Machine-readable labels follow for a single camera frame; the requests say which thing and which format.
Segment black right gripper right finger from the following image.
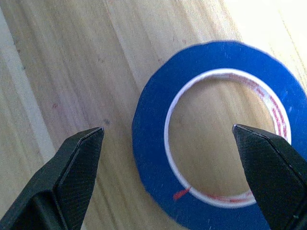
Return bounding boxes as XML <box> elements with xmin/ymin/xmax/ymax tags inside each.
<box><xmin>232</xmin><ymin>124</ymin><xmax>307</xmax><ymax>230</ymax></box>

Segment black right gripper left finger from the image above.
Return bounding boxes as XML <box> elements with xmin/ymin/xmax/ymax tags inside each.
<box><xmin>0</xmin><ymin>126</ymin><xmax>105</xmax><ymax>230</ymax></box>

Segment blue tape roll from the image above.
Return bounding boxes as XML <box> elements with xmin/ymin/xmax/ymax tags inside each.
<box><xmin>131</xmin><ymin>40</ymin><xmax>307</xmax><ymax>230</ymax></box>

